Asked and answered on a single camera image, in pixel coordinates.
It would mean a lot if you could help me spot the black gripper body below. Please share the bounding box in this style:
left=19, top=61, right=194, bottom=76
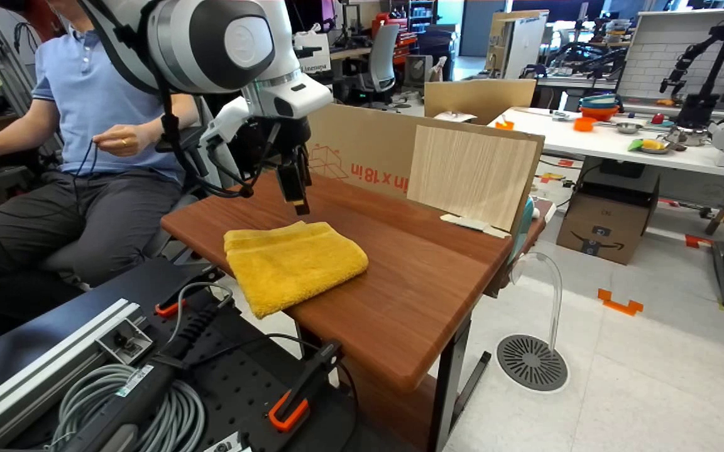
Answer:
left=226, top=114, right=315, bottom=183

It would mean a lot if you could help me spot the yellow towel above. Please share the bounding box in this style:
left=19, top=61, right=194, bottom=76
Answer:
left=221, top=219, right=371, bottom=321

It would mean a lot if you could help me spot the person left hand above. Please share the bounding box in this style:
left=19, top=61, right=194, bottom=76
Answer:
left=94, top=120, right=167, bottom=161

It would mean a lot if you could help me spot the brown cardboard panel with print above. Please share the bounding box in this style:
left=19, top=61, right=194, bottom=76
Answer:
left=305, top=102, right=433, bottom=201

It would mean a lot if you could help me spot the grey office chair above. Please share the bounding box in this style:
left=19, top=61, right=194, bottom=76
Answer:
left=360, top=21, right=408, bottom=95

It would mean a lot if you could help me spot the orange black clamp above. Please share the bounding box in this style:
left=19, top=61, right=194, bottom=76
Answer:
left=263, top=340, right=344, bottom=435
left=151, top=269, right=224, bottom=321

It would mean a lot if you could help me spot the light wooden board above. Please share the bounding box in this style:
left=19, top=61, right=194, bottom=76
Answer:
left=404, top=120, right=546, bottom=239

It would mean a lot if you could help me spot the seated person blue shirt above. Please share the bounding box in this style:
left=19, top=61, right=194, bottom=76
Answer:
left=0, top=0, right=207, bottom=291

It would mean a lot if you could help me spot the open plain cardboard box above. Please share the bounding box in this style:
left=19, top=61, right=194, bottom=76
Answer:
left=423, top=76, right=541, bottom=129

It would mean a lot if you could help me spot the cardboard box with drone print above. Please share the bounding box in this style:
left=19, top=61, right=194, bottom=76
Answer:
left=552, top=169, right=664, bottom=269

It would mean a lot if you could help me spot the white work table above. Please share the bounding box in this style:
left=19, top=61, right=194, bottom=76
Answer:
left=488, top=106, right=724, bottom=181

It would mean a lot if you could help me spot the yellow green toy food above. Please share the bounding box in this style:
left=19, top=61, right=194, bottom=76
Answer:
left=629, top=135, right=672, bottom=155

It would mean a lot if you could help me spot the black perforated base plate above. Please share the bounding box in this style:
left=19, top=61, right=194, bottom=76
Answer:
left=0, top=255, right=364, bottom=452

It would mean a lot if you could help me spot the small metal corner bracket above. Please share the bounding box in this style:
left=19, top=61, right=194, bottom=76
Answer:
left=99, top=318, right=155, bottom=363

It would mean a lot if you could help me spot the black table leg frame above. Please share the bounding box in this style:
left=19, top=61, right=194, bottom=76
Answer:
left=425, top=314, right=496, bottom=452

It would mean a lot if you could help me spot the grey coiled cable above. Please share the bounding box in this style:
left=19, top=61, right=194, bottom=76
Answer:
left=45, top=279, right=212, bottom=452

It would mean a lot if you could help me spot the round grey base white hose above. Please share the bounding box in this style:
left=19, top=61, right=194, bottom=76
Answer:
left=493, top=248, right=574, bottom=395

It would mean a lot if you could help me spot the silver aluminium rail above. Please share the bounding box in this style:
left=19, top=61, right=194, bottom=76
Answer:
left=0, top=294, right=144, bottom=452

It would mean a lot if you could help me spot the orange floor bracket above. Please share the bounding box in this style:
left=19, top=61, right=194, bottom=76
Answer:
left=595, top=286, right=647, bottom=318

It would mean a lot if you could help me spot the white pegboard wall panel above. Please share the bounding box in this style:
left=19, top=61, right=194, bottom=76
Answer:
left=617, top=6, right=724, bottom=114

